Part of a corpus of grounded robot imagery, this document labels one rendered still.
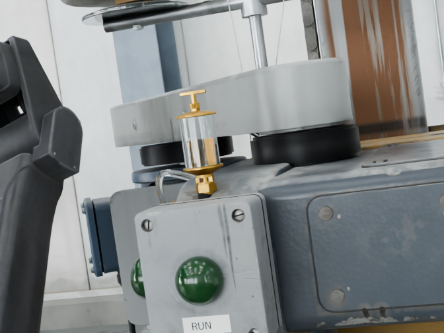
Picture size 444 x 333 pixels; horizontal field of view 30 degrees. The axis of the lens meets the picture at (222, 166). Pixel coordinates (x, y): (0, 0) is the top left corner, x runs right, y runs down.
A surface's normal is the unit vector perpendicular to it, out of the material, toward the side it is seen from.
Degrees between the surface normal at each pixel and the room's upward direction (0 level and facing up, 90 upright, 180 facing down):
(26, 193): 79
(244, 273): 90
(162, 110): 90
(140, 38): 90
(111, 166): 90
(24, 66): 74
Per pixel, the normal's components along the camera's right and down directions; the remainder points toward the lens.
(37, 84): 0.82, -0.36
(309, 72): 0.21, 0.02
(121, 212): -0.25, 0.08
